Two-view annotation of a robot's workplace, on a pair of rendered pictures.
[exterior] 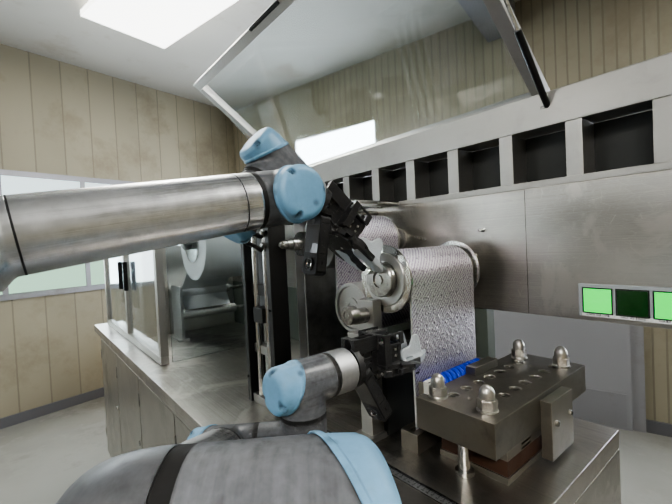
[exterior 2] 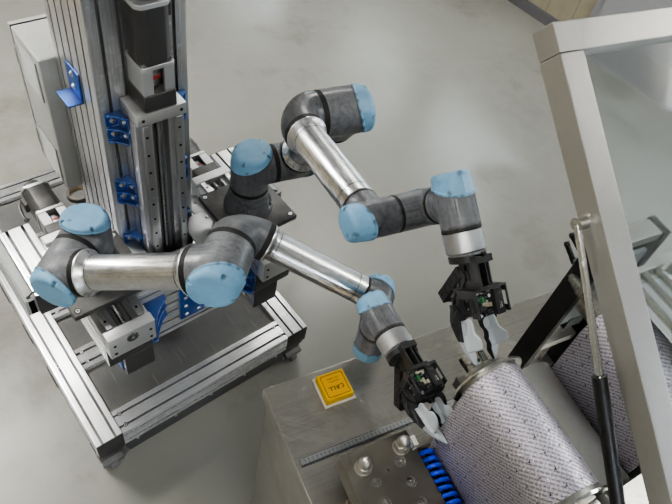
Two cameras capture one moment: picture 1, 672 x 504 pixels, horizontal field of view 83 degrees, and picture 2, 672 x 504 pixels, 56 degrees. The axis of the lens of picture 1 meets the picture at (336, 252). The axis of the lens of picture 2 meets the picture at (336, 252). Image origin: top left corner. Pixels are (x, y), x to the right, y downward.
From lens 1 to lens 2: 1.32 m
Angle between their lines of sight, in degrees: 91
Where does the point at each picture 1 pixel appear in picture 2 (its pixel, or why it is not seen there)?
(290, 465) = (213, 253)
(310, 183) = (347, 224)
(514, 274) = not seen: outside the picture
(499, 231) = not seen: outside the picture
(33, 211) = (299, 140)
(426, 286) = (474, 422)
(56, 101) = not seen: outside the picture
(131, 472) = (228, 222)
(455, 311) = (492, 488)
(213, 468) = (220, 237)
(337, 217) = (468, 285)
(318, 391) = (366, 324)
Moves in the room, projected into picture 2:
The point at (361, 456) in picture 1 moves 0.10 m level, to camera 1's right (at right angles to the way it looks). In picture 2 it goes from (208, 269) to (189, 306)
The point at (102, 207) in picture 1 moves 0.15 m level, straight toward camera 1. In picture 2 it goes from (308, 154) to (238, 160)
